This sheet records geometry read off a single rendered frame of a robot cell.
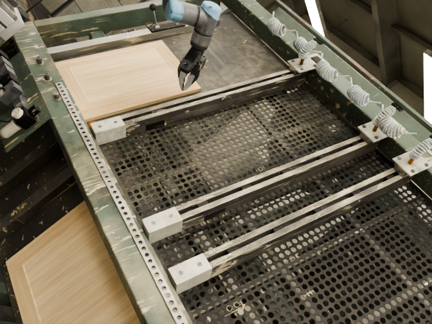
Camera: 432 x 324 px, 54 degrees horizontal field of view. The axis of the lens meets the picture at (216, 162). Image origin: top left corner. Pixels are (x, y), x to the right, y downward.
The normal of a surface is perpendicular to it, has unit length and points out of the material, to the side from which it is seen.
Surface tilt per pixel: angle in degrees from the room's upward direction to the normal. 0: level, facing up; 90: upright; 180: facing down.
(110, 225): 59
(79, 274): 90
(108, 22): 90
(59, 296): 90
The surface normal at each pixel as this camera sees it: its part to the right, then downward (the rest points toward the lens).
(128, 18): 0.50, 0.68
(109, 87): 0.11, -0.67
